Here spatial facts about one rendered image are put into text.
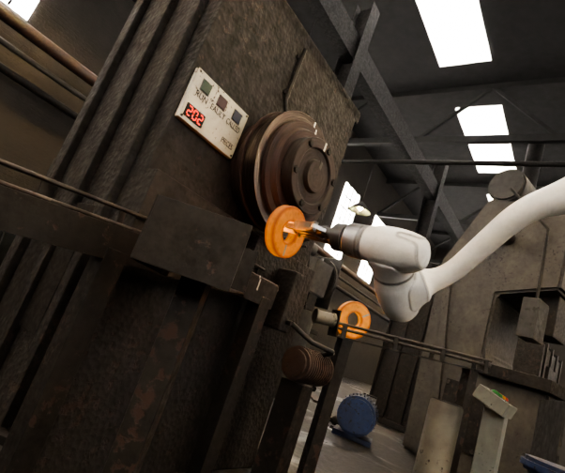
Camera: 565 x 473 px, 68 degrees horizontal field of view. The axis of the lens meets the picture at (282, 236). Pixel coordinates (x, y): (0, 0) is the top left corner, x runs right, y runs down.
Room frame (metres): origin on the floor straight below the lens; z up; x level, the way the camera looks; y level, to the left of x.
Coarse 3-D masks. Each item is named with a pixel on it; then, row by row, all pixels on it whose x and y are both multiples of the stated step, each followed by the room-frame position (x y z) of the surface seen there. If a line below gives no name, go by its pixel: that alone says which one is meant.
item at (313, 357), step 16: (288, 352) 1.60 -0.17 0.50; (304, 352) 1.57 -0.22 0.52; (288, 368) 1.58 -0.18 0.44; (304, 368) 1.55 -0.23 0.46; (320, 368) 1.61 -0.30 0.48; (288, 384) 1.60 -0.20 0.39; (304, 384) 1.65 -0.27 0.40; (320, 384) 1.68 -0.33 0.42; (288, 400) 1.59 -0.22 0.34; (304, 400) 1.60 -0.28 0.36; (272, 416) 1.62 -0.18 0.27; (288, 416) 1.58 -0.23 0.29; (304, 416) 1.63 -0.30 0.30; (272, 432) 1.61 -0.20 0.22; (288, 432) 1.57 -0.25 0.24; (272, 448) 1.59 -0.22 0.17; (288, 448) 1.59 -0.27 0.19; (256, 464) 1.62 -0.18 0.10; (272, 464) 1.58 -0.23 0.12; (288, 464) 1.62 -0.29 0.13
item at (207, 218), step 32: (160, 224) 0.81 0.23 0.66; (192, 224) 0.81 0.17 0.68; (224, 224) 0.80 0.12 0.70; (160, 256) 0.81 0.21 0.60; (192, 256) 0.81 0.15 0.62; (224, 256) 0.80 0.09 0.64; (256, 256) 1.06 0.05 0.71; (192, 288) 0.93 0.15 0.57; (224, 288) 0.80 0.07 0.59; (192, 320) 0.93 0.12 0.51; (160, 352) 0.93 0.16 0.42; (160, 384) 0.93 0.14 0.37; (128, 416) 0.93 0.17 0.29; (160, 416) 0.98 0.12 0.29; (128, 448) 0.93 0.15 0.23
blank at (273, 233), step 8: (280, 208) 1.14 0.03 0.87; (288, 208) 1.14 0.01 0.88; (296, 208) 1.16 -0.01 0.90; (272, 216) 1.13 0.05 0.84; (280, 216) 1.12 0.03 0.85; (288, 216) 1.15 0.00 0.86; (296, 216) 1.17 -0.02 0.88; (272, 224) 1.12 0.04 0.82; (280, 224) 1.13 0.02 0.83; (272, 232) 1.12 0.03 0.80; (280, 232) 1.14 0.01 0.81; (272, 240) 1.13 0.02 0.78; (280, 240) 1.15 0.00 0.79; (288, 240) 1.20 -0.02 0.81; (296, 240) 1.21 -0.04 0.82; (272, 248) 1.15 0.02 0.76; (280, 248) 1.16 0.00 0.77; (288, 248) 1.19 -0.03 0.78; (296, 248) 1.22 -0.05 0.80; (280, 256) 1.18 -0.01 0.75; (288, 256) 1.20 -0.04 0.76
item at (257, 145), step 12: (264, 120) 1.36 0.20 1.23; (276, 120) 1.31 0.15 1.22; (288, 120) 1.36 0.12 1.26; (312, 120) 1.45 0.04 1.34; (264, 132) 1.29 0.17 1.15; (252, 144) 1.32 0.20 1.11; (264, 144) 1.30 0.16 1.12; (252, 156) 1.31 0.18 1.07; (252, 168) 1.31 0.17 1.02; (252, 180) 1.32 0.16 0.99; (252, 192) 1.36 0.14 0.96; (252, 204) 1.39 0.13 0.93; (264, 204) 1.38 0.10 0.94; (252, 216) 1.45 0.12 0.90; (264, 216) 1.40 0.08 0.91; (264, 228) 1.51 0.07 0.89
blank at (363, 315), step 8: (344, 304) 1.72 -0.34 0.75; (352, 304) 1.72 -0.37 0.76; (360, 304) 1.73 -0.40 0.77; (344, 312) 1.71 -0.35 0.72; (352, 312) 1.72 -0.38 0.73; (360, 312) 1.73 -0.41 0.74; (368, 312) 1.74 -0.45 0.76; (344, 320) 1.72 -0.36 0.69; (360, 320) 1.74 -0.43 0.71; (368, 320) 1.74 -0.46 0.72; (352, 328) 1.73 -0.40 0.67; (368, 328) 1.75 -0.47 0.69; (352, 336) 1.73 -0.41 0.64; (360, 336) 1.74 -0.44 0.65
